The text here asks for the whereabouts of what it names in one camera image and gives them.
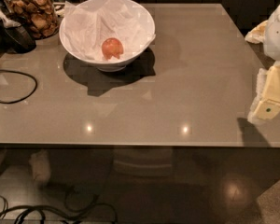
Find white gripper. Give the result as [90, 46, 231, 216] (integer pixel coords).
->
[245, 5, 280, 125]

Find red apple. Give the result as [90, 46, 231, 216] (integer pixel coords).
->
[102, 37, 124, 60]

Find white paper napkin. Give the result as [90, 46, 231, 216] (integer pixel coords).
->
[63, 0, 157, 62]

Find glass jar of dried chips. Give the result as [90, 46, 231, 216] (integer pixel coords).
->
[4, 0, 59, 39]

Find black round device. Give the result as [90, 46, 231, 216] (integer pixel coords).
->
[4, 26, 36, 53]

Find black cables on floor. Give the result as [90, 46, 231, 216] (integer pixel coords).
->
[0, 184, 119, 224]

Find white spoon handle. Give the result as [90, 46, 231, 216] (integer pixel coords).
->
[0, 9, 21, 28]

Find black cable on table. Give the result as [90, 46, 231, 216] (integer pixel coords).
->
[0, 68, 38, 105]

